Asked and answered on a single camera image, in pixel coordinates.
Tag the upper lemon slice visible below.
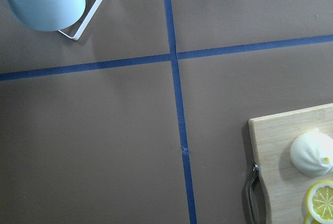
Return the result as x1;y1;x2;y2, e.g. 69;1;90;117
306;180;332;223

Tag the black cutting board strap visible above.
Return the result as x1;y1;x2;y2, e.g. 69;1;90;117
246;164;262;224

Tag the white garlic bulb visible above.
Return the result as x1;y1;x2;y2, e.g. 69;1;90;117
290;130;332;178

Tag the wooden cutting board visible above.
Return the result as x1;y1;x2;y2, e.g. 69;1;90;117
248;104;332;223

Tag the white wire cup rack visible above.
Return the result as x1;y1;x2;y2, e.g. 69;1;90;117
57;0;120;42

